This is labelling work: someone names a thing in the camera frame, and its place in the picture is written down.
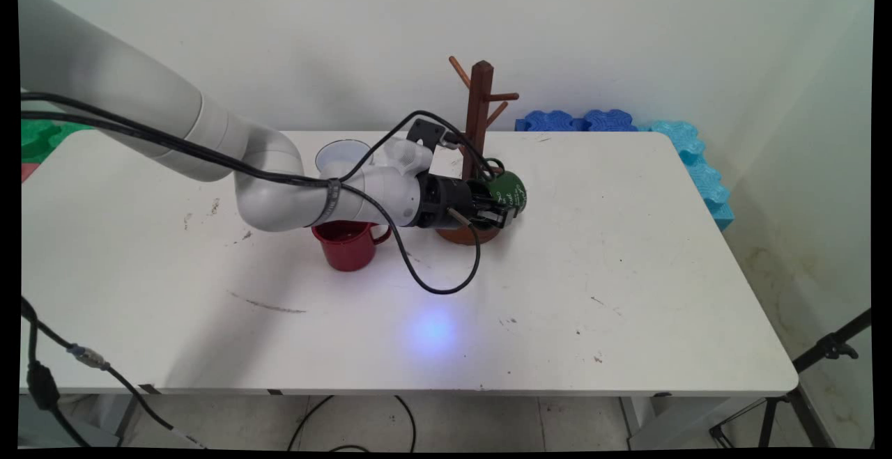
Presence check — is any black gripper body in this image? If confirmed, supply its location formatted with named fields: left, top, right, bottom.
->
left=417, top=173, right=482, bottom=230

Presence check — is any brown wooden mug tree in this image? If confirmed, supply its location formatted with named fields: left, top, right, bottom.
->
left=436, top=56, right=520, bottom=245

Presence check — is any black cable with plug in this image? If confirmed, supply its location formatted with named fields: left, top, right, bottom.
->
left=25, top=320, right=93, bottom=447

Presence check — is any light blue foam tile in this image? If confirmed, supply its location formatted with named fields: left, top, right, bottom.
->
left=650, top=120, right=736, bottom=231

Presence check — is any black tripod stand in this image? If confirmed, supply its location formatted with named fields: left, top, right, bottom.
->
left=709, top=308, right=873, bottom=449

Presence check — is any black floor cable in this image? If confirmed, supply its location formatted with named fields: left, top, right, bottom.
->
left=287, top=395, right=417, bottom=453

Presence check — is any green foam tile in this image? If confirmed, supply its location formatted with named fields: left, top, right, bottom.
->
left=21, top=119, right=95, bottom=164

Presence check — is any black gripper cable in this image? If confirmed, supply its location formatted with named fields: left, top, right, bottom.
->
left=21, top=111, right=483, bottom=295

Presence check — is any black cable with grey connector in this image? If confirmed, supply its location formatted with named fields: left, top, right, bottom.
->
left=21, top=297, right=206, bottom=450

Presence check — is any dark blue foam tile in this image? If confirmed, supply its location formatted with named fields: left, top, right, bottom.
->
left=582, top=109, right=639, bottom=132
left=516, top=111, right=585, bottom=132

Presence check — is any black camera cable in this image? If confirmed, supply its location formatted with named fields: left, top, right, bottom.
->
left=21, top=92, right=495, bottom=188

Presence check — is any white table leg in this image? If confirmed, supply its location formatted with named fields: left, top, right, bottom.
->
left=98, top=394, right=140, bottom=446
left=620, top=396, right=698, bottom=450

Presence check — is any red ceramic mug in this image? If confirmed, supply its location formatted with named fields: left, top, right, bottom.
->
left=312, top=221, right=392, bottom=272

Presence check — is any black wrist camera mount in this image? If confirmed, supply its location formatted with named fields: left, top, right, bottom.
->
left=406, top=118, right=447, bottom=162

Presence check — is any green ceramic mug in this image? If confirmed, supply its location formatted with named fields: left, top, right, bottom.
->
left=479, top=158, right=528, bottom=219

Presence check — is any black cable strap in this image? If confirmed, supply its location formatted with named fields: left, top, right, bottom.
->
left=325, top=178, right=344, bottom=226

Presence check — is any white mug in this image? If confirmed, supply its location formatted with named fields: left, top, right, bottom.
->
left=315, top=140, right=374, bottom=176

